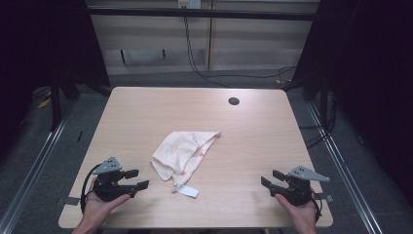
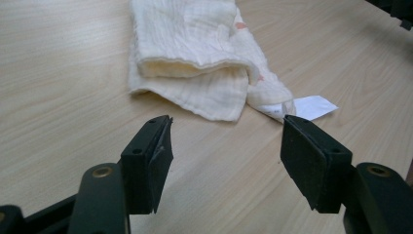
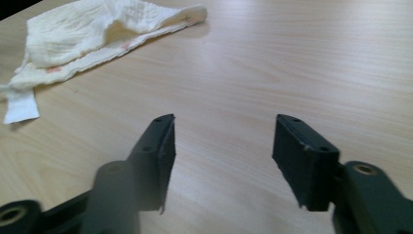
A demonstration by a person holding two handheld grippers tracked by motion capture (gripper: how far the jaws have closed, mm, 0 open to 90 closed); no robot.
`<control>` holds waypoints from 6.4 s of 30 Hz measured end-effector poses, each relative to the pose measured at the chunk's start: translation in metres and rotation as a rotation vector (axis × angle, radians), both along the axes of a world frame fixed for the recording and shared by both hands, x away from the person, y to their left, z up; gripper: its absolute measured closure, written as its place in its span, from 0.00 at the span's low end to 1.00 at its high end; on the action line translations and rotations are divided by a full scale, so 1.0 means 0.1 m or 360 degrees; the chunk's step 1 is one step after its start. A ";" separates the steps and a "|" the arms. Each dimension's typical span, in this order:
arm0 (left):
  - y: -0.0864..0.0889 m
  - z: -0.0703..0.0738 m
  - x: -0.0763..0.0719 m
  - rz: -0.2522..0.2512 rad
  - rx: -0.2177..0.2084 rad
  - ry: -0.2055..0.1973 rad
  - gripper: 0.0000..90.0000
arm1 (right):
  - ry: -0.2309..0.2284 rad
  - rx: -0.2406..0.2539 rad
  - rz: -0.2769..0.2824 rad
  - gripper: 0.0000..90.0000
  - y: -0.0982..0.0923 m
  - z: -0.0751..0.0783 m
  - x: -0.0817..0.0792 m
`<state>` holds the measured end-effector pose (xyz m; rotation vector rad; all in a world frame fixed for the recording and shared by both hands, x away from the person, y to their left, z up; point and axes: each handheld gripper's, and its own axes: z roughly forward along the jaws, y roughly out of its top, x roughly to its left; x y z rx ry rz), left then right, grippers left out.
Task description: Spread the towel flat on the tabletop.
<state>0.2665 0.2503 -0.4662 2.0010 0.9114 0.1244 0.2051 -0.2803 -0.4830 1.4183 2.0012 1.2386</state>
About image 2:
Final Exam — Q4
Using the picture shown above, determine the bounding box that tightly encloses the white muslin cloth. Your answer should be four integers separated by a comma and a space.
128, 0, 297, 124

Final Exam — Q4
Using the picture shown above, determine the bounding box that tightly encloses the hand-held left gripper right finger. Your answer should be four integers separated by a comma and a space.
280, 114, 354, 215

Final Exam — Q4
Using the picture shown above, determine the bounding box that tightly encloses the white label tag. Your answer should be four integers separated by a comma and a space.
259, 95, 339, 122

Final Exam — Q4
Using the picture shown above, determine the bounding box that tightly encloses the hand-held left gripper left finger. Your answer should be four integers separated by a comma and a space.
120, 114, 174, 215

